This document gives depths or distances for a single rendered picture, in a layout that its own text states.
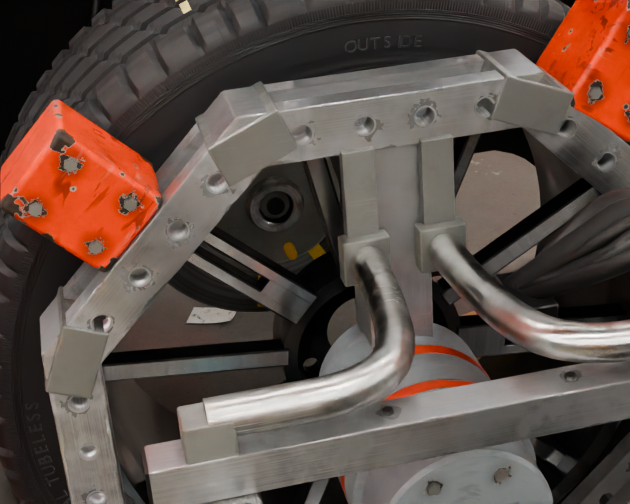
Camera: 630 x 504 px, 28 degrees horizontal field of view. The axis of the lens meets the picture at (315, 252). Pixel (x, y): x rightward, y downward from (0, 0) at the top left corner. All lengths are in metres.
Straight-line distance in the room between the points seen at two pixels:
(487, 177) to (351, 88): 2.61
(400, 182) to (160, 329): 2.00
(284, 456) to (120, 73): 0.35
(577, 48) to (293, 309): 0.32
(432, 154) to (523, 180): 2.60
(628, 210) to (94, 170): 0.36
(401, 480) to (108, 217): 0.27
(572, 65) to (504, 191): 2.49
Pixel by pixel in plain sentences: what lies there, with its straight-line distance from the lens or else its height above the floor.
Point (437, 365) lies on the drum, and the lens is 0.94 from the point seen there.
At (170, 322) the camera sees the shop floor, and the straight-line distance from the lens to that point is 2.91.
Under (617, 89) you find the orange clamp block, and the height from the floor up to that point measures 1.10.
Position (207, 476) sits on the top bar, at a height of 0.97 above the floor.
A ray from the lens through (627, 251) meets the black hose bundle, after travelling 0.86.
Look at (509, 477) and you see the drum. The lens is 0.88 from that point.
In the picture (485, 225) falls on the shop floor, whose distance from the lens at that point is 3.24.
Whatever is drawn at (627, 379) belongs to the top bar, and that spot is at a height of 0.98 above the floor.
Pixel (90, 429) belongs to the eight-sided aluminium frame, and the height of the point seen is 0.89.
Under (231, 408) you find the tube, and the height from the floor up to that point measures 1.01.
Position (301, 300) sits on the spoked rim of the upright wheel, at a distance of 1.05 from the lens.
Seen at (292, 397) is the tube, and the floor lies 1.01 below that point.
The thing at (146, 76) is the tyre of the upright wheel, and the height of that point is 1.13.
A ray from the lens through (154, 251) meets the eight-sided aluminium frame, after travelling 0.89.
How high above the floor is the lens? 1.42
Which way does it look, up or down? 27 degrees down
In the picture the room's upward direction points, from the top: 5 degrees counter-clockwise
